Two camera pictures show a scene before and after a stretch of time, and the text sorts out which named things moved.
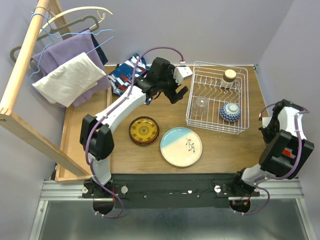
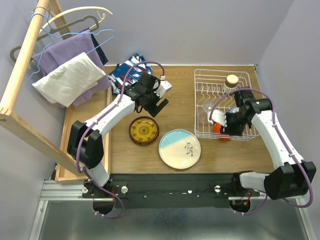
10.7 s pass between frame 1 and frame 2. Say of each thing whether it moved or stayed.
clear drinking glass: moved
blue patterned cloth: stayed
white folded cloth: stayed
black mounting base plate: stayed
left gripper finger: moved
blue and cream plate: stayed
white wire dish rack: moved
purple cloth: stayed
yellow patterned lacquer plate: stayed
